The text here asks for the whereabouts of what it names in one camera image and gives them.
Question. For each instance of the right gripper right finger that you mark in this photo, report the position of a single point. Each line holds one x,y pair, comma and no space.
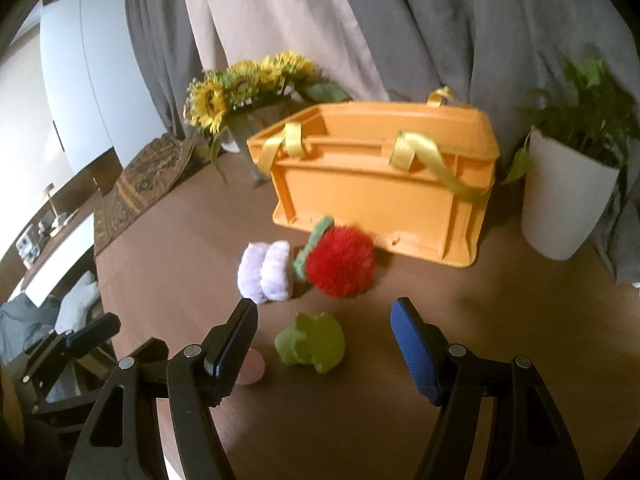
528,437

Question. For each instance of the grey curtain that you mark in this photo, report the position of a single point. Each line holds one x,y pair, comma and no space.
490,52

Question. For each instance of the white knotted plush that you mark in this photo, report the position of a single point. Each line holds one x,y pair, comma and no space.
265,272

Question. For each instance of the white plant pot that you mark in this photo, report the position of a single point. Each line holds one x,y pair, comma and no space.
565,194

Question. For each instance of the patterned brown cloth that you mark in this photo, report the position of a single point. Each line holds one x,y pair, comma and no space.
156,170

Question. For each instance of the green potted plant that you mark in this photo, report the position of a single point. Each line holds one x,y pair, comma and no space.
590,112

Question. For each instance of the beige curtain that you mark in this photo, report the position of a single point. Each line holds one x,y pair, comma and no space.
325,31

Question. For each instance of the orange plastic crate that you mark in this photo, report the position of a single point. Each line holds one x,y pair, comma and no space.
416,177

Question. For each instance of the red pompom apple toy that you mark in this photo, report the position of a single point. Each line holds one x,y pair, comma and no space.
338,260

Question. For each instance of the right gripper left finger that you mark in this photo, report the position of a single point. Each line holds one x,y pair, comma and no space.
121,436

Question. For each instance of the green frog plush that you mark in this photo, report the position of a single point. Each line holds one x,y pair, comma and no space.
316,341

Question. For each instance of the sunflower bouquet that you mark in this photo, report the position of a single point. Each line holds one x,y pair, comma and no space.
220,96

